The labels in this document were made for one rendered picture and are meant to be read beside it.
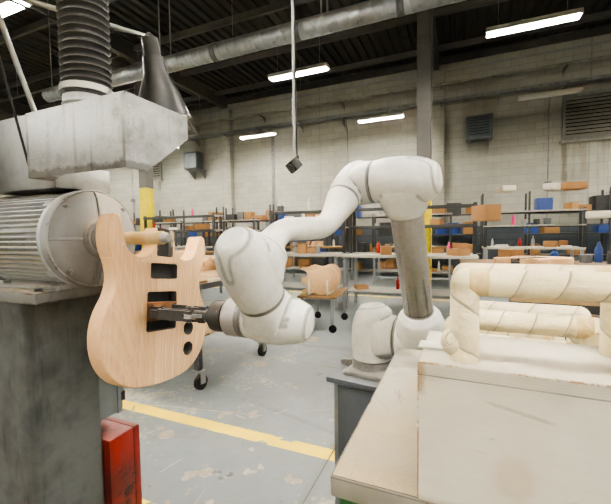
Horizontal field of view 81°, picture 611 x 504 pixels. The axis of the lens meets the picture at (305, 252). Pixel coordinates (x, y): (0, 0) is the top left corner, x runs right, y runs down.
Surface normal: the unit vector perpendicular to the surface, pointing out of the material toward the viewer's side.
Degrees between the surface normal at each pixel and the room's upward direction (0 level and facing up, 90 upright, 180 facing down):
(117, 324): 87
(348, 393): 90
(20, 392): 90
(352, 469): 0
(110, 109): 90
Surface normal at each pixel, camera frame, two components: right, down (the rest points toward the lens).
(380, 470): -0.01, -1.00
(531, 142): -0.40, 0.05
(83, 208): 0.88, -0.11
